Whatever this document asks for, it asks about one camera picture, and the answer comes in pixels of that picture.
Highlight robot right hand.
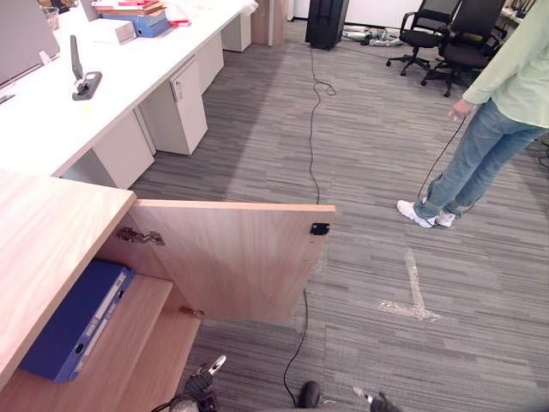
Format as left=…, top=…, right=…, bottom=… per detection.
left=352, top=385, right=402, bottom=412

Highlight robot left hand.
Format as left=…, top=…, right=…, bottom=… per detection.
left=183, top=354, right=227, bottom=403

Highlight wooden cabinet door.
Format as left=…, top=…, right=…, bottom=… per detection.
left=127, top=198, right=336, bottom=324

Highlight blue lever arch folder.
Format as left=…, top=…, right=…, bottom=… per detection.
left=18, top=258, right=136, bottom=384

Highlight light wooden office cabinet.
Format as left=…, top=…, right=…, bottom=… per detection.
left=0, top=169, right=207, bottom=412

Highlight black mesh office chair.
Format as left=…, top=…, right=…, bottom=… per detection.
left=419, top=0, right=508, bottom=98
left=385, top=0, right=462, bottom=78

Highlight robot dark foot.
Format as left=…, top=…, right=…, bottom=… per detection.
left=297, top=380, right=323, bottom=409

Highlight clear tape floor mark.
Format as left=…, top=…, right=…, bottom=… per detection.
left=376, top=248, right=443, bottom=323

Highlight person's hand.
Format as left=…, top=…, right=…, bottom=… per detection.
left=448, top=99, right=479, bottom=123

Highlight long white desk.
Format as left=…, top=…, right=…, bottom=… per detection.
left=0, top=0, right=261, bottom=179

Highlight blue box file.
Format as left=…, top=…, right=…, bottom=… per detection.
left=100, top=9, right=172, bottom=39

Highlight white cardboard box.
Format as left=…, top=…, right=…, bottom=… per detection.
left=87, top=17, right=137, bottom=46

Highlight red and white booklet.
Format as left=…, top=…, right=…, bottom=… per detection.
left=165, top=3, right=192, bottom=28

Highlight white clutter on floor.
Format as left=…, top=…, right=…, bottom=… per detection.
left=341, top=24, right=403, bottom=48

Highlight wooden pillar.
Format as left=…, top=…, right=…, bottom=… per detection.
left=250, top=0, right=287, bottom=47

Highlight black tower appliance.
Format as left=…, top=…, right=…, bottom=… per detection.
left=304, top=0, right=350, bottom=52

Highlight stack of red folders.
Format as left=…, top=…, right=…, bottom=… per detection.
left=90, top=0, right=168, bottom=18

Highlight grey desk partition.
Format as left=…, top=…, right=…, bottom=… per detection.
left=0, top=0, right=62, bottom=88

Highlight clear plastic cup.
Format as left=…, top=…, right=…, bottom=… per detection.
left=40, top=6, right=61, bottom=32

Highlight white drawer pedestal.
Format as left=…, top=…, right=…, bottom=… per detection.
left=138, top=57, right=209, bottom=157
left=220, top=10, right=253, bottom=53
left=194, top=31, right=226, bottom=96
left=61, top=112, right=156, bottom=191

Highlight thin black tether cable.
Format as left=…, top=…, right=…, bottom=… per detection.
left=417, top=114, right=469, bottom=203

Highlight long black floor cable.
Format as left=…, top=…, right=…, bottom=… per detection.
left=282, top=45, right=338, bottom=409

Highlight grey handle on black base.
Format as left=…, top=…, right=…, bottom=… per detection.
left=69, top=34, right=104, bottom=102

